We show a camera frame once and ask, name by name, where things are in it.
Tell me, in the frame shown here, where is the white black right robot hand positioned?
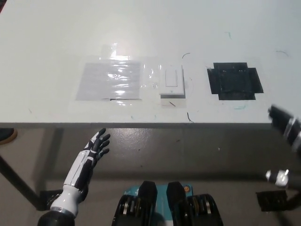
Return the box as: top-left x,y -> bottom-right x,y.
265,104 -> 301,189

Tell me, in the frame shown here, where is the black metal table leg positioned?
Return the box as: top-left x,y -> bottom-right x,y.
0,153 -> 45,210

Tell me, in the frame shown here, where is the clear plastic sheet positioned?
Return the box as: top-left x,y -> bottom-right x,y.
75,61 -> 143,102

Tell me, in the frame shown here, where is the black tape square patch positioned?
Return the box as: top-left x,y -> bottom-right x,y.
206,62 -> 264,102

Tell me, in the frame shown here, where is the white rocker wall switch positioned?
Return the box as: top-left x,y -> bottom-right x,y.
159,64 -> 186,100

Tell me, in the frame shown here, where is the black floor tape patch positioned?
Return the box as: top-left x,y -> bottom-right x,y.
38,189 -> 63,210
255,191 -> 289,213

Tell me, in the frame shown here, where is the dark shoe tan sole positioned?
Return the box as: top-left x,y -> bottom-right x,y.
0,127 -> 18,145

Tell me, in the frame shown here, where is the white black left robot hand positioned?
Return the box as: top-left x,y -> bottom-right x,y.
50,128 -> 111,218

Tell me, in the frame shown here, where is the dark red cluttered item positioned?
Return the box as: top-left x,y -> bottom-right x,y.
0,0 -> 11,13

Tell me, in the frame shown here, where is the clear plastic tape film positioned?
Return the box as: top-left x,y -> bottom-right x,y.
98,43 -> 163,107

